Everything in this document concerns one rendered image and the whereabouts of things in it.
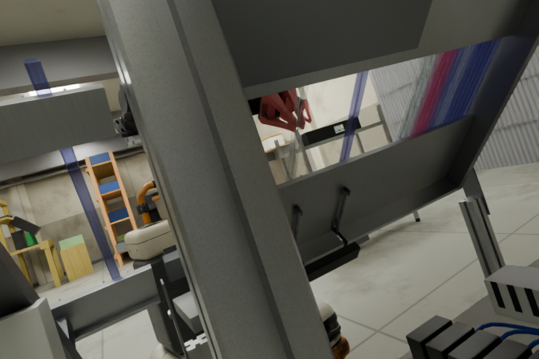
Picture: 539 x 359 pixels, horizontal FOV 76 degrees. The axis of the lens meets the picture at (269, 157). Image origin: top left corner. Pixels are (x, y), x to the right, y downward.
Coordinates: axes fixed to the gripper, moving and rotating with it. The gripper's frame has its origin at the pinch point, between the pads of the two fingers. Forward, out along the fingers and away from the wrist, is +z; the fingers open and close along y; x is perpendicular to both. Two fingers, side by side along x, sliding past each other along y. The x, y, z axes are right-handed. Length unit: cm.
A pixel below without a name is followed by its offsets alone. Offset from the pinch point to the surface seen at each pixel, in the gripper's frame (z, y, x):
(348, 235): 8.6, 12.4, 27.8
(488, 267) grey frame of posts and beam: 26, 50, 43
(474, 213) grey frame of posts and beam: 16, 49, 32
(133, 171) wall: -678, 23, 663
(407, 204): 8.1, 30.7, 27.7
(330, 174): 4.0, 6.5, 10.5
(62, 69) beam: -361, -43, 174
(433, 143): 4.5, 34.8, 12.6
